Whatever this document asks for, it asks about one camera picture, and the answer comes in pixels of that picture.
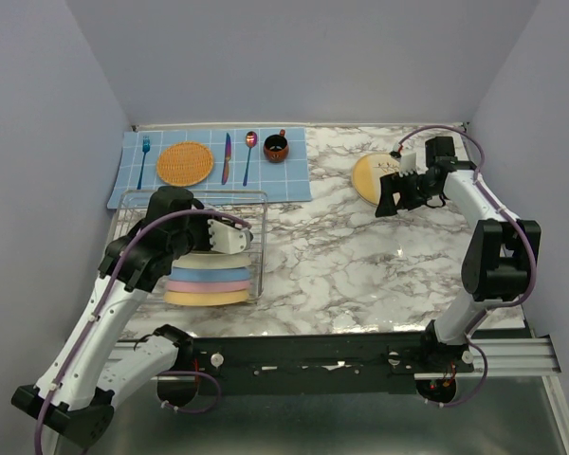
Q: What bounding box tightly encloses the aluminium frame rail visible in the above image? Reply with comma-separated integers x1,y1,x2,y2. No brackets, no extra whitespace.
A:
106,326,569,453

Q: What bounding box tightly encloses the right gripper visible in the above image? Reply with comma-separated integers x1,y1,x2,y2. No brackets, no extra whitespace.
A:
375,169,439,217

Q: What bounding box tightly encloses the cream and yellow plate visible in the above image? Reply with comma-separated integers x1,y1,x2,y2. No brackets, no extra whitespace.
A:
351,153,399,206

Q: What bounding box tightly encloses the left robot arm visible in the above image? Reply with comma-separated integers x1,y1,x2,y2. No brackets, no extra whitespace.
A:
11,186,211,454

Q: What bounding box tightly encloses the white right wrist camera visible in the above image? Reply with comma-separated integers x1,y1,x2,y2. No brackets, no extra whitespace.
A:
390,151,416,177

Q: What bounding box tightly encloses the orange and black mug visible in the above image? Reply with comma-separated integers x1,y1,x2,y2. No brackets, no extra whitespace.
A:
263,129,289,164

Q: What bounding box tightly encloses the woven wicker round trivet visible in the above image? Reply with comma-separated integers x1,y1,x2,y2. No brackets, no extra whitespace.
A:
156,141,214,187

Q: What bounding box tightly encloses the iridescent rainbow spoon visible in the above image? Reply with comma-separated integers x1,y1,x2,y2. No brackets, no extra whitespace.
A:
243,131,258,187

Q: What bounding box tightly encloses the iridescent rainbow knife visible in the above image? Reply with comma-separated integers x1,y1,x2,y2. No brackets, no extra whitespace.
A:
221,133,232,185

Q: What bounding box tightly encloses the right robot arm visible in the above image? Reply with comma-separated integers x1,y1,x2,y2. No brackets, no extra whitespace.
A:
376,136,541,372

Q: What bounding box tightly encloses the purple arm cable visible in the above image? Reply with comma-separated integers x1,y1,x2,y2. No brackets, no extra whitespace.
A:
32,210,253,455
392,124,540,409

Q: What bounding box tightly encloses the blue metal fork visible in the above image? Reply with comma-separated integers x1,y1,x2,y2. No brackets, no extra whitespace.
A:
137,136,151,190

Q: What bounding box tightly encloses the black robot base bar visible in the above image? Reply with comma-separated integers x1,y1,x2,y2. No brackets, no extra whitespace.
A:
173,332,473,395

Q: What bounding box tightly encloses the yellow plate in rack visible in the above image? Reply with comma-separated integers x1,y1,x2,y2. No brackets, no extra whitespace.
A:
163,290,249,307

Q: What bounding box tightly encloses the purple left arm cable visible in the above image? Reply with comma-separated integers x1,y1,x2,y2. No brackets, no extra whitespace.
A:
32,210,253,455

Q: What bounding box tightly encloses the blue plate in rack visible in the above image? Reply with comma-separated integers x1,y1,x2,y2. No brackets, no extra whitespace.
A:
169,267,250,282

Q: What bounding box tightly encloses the steel wire dish rack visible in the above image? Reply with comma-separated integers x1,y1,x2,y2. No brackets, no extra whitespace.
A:
108,190,267,301

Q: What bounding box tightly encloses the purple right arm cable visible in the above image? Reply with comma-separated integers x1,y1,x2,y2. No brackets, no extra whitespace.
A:
392,124,540,409

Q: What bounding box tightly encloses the blue checked placemat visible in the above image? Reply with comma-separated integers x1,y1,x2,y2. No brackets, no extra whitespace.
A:
107,127,312,209

